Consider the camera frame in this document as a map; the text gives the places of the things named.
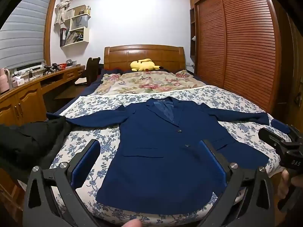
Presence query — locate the navy blue suit jacket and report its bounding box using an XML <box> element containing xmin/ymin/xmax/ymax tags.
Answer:
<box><xmin>46</xmin><ymin>97</ymin><xmax>270</xmax><ymax>212</ymax></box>

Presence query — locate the yellow plush toy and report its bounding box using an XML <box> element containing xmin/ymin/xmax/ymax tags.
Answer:
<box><xmin>130</xmin><ymin>58</ymin><xmax>164</xmax><ymax>72</ymax></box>

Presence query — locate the wooden bed headboard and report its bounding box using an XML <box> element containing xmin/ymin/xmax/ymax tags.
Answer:
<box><xmin>104</xmin><ymin>44</ymin><xmax>185</xmax><ymax>72</ymax></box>

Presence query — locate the white wall shelf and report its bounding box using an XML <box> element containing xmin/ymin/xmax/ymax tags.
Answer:
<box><xmin>59</xmin><ymin>5</ymin><xmax>91</xmax><ymax>47</ymax></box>

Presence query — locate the grey paper bag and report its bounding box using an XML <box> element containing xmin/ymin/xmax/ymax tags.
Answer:
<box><xmin>72</xmin><ymin>16</ymin><xmax>88</xmax><ymax>29</ymax></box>

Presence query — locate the grey window blind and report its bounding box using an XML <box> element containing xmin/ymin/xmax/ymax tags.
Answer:
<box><xmin>0</xmin><ymin>0</ymin><xmax>52</xmax><ymax>70</ymax></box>

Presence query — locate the person's right hand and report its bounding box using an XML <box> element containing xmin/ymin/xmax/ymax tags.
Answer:
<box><xmin>277</xmin><ymin>170</ymin><xmax>303</xmax><ymax>201</ymax></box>

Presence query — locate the person's left hand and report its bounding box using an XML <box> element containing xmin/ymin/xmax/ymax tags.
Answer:
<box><xmin>121</xmin><ymin>218</ymin><xmax>143</xmax><ymax>227</ymax></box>

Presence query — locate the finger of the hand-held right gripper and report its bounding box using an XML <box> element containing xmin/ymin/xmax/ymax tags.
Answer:
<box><xmin>270</xmin><ymin>119</ymin><xmax>303</xmax><ymax>145</ymax></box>
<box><xmin>258</xmin><ymin>127</ymin><xmax>288</xmax><ymax>152</ymax></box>

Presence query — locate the row of books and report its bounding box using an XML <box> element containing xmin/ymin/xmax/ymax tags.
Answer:
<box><xmin>60</xmin><ymin>28</ymin><xmax>84</xmax><ymax>46</ymax></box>

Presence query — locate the wooden desk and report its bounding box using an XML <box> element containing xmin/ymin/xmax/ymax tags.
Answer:
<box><xmin>0</xmin><ymin>65</ymin><xmax>86</xmax><ymax>126</ymax></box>

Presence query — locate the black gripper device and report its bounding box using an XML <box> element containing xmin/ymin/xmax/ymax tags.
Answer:
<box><xmin>43</xmin><ymin>63</ymin><xmax>59</xmax><ymax>74</ymax></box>

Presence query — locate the pink floral quilt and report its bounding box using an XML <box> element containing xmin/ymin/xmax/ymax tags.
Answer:
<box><xmin>86</xmin><ymin>70</ymin><xmax>213</xmax><ymax>97</ymax></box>

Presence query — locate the dark wooden door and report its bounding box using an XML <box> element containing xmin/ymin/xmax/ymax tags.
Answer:
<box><xmin>276</xmin><ymin>5</ymin><xmax>303</xmax><ymax>128</ymax></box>

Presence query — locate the black clothes pile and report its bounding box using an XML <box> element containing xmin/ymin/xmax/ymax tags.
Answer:
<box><xmin>0</xmin><ymin>116</ymin><xmax>71</xmax><ymax>182</ymax></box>

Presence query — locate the dark desk chair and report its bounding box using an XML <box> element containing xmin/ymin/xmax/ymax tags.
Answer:
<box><xmin>74</xmin><ymin>57</ymin><xmax>102</xmax><ymax>87</ymax></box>

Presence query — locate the pink thermos jug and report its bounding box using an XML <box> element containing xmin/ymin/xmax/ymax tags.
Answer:
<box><xmin>0</xmin><ymin>67</ymin><xmax>11</xmax><ymax>94</ymax></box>

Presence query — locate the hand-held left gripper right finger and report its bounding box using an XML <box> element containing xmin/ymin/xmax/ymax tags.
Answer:
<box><xmin>198</xmin><ymin>139</ymin><xmax>276</xmax><ymax>227</ymax></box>

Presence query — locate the wooden slatted wardrobe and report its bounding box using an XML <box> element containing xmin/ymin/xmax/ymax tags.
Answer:
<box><xmin>189</xmin><ymin>0</ymin><xmax>284</xmax><ymax>128</ymax></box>

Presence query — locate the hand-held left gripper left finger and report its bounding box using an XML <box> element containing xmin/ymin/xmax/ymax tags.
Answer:
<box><xmin>23</xmin><ymin>139</ymin><xmax>102</xmax><ymax>227</ymax></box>

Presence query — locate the tied cream curtain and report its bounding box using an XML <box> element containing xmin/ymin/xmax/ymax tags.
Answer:
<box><xmin>54</xmin><ymin>0</ymin><xmax>77</xmax><ymax>25</ymax></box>

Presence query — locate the blue floral bed cover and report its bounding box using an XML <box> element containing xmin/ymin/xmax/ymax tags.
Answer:
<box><xmin>18</xmin><ymin>85</ymin><xmax>291</xmax><ymax>227</ymax></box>

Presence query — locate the wooden window frame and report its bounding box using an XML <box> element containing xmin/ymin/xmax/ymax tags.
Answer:
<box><xmin>39</xmin><ymin>0</ymin><xmax>59</xmax><ymax>64</ymax></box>

